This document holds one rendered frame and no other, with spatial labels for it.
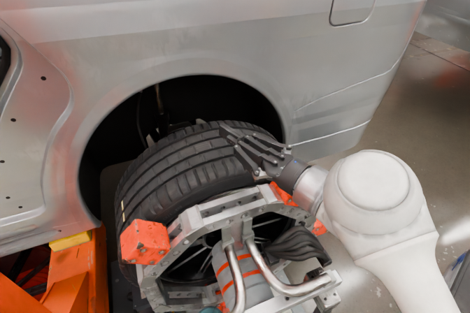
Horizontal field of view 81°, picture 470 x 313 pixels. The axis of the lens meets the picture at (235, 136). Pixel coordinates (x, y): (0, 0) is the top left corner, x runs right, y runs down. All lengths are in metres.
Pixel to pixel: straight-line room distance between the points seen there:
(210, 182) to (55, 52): 0.47
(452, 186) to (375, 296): 1.21
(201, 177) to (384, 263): 0.45
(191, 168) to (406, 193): 0.53
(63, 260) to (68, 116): 0.62
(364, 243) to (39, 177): 0.92
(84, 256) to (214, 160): 0.71
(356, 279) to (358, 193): 1.65
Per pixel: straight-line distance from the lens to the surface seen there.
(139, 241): 0.68
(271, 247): 0.79
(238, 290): 0.73
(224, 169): 0.70
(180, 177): 0.72
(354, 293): 1.93
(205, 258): 1.07
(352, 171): 0.33
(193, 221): 0.69
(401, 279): 0.38
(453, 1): 2.91
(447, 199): 2.64
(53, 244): 1.29
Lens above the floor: 1.70
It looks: 41 degrees down
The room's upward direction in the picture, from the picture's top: straight up
